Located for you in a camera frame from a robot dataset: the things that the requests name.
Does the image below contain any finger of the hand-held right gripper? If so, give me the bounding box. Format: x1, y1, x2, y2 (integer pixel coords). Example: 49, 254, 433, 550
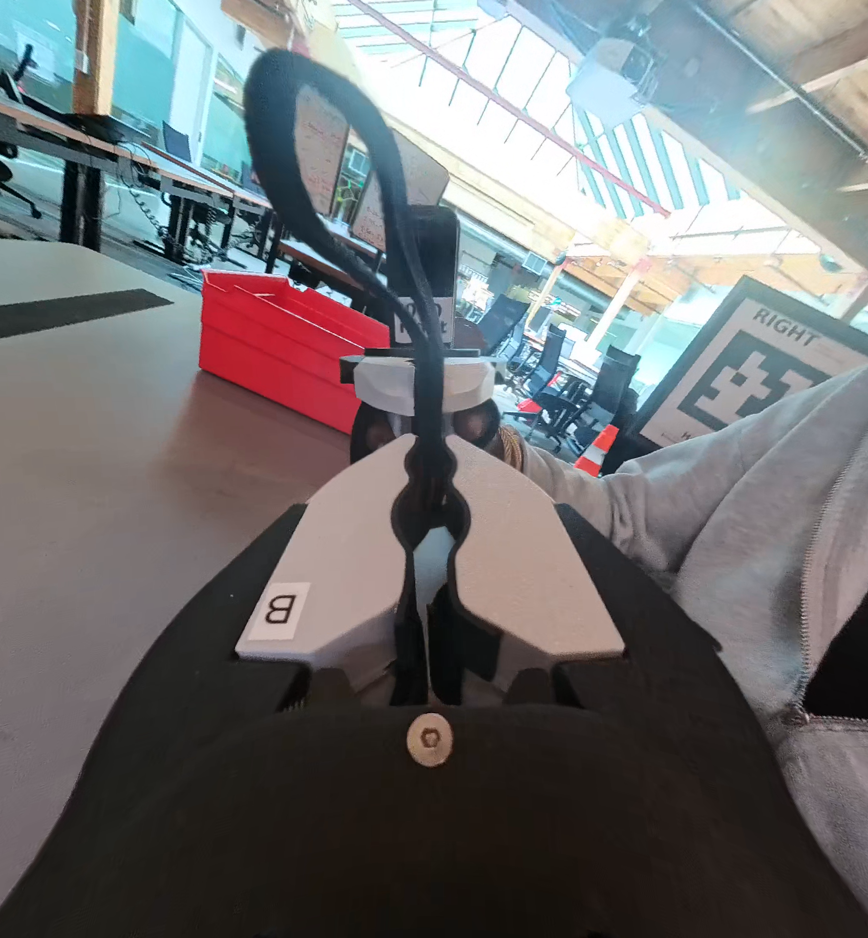
441, 361, 496, 413
353, 361, 416, 416

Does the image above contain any black fabric strap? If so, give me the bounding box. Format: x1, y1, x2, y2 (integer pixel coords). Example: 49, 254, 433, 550
243, 47, 473, 529

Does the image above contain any whiteboard on stand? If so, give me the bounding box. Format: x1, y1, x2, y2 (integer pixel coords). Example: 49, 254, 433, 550
291, 86, 352, 218
349, 132, 451, 252

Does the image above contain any white ceiling projector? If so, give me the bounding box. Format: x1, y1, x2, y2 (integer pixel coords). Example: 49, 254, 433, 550
566, 33, 659, 122

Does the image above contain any grey desk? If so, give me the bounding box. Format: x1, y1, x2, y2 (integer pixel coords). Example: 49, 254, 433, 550
0, 238, 358, 938

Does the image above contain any red plastic bin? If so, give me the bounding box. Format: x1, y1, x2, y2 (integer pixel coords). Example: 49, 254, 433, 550
199, 269, 392, 435

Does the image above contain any framed black white marker poster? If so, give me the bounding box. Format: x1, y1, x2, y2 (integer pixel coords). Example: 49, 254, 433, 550
635, 275, 868, 451

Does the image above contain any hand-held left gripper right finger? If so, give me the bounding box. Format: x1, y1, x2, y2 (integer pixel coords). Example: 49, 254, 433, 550
440, 436, 627, 684

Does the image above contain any person's right hand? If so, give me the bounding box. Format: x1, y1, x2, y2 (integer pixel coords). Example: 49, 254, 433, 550
364, 406, 493, 455

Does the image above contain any wooden office desk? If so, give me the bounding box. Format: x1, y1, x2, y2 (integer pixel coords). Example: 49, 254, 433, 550
0, 81, 281, 268

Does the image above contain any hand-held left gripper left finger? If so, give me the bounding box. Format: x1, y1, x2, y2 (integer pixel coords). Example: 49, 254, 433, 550
234, 432, 422, 671

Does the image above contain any long black tape strip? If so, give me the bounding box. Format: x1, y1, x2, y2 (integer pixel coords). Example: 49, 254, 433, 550
0, 289, 174, 347

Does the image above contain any orange traffic cone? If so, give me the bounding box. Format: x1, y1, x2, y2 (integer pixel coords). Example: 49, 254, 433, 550
574, 424, 620, 477

